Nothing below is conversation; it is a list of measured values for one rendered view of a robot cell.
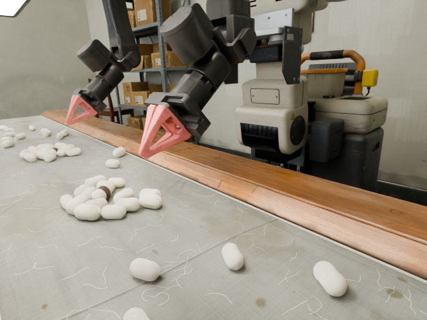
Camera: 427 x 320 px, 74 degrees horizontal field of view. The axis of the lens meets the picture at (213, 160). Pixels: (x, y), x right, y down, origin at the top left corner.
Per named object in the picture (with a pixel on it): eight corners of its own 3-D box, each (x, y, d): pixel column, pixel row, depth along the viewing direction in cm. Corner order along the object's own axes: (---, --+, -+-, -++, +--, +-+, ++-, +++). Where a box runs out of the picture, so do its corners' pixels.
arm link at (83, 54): (142, 58, 82) (127, 60, 88) (113, 23, 74) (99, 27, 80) (117, 87, 78) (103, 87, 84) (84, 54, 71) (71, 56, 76)
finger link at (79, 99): (58, 116, 73) (83, 89, 75) (52, 113, 78) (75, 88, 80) (80, 133, 77) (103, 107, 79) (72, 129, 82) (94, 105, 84)
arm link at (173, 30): (260, 40, 48) (222, 46, 54) (229, -27, 41) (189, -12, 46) (227, 91, 44) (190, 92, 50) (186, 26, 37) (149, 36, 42)
